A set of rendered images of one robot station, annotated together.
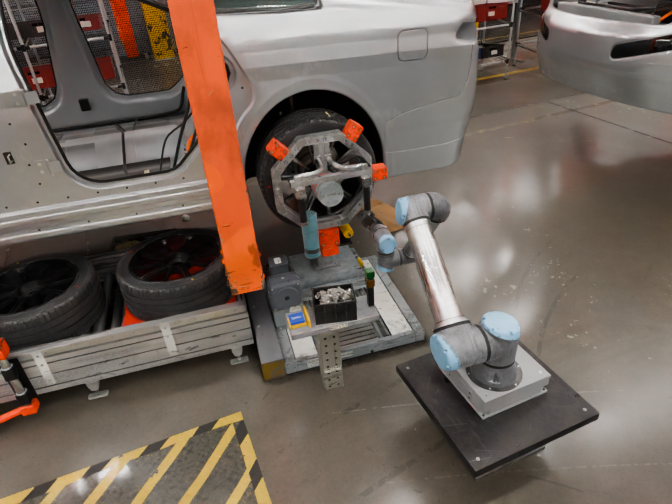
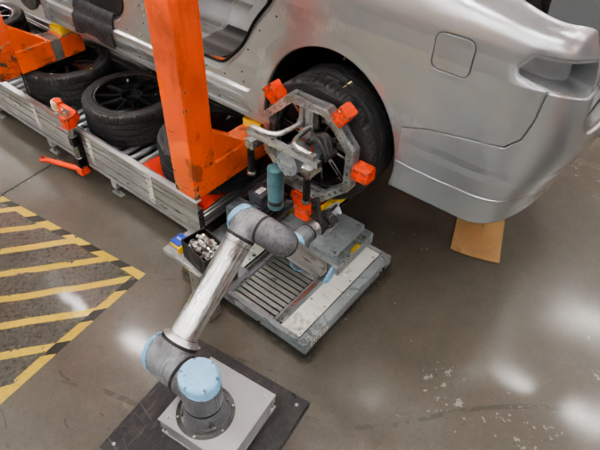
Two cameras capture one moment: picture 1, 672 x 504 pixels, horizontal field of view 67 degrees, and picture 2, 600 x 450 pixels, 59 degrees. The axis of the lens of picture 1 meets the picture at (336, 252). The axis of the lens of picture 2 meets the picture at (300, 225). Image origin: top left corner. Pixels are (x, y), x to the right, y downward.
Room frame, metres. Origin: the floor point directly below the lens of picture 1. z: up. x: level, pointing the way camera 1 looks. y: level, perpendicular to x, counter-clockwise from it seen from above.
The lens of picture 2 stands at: (1.12, -1.61, 2.36)
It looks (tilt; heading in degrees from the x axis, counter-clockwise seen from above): 43 degrees down; 51
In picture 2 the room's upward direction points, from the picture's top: 2 degrees clockwise
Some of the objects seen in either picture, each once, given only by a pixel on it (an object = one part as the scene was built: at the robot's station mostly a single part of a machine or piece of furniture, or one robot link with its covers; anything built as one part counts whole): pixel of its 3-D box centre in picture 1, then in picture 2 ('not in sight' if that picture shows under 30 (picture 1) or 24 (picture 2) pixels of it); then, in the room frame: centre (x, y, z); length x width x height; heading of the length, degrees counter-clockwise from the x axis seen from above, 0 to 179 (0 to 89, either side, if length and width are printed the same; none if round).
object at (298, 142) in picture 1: (323, 182); (309, 147); (2.52, 0.04, 0.85); 0.54 x 0.07 x 0.54; 103
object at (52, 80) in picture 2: not in sight; (69, 71); (2.08, 2.41, 0.39); 0.66 x 0.66 x 0.24
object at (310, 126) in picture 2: (345, 155); (311, 135); (2.42, -0.08, 1.03); 0.19 x 0.18 x 0.11; 13
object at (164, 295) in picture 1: (180, 272); (212, 148); (2.44, 0.91, 0.39); 0.66 x 0.66 x 0.24
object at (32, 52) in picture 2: not in sight; (42, 36); (1.97, 2.42, 0.69); 0.52 x 0.17 x 0.35; 13
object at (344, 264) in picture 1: (323, 248); (323, 211); (2.68, 0.08, 0.32); 0.40 x 0.30 x 0.28; 103
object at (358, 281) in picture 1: (325, 273); (321, 234); (2.68, 0.08, 0.13); 0.50 x 0.36 x 0.10; 103
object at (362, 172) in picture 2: (377, 172); (362, 172); (2.59, -0.26, 0.85); 0.09 x 0.08 x 0.07; 103
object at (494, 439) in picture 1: (487, 410); (211, 440); (1.49, -0.62, 0.15); 0.60 x 0.60 x 0.30; 21
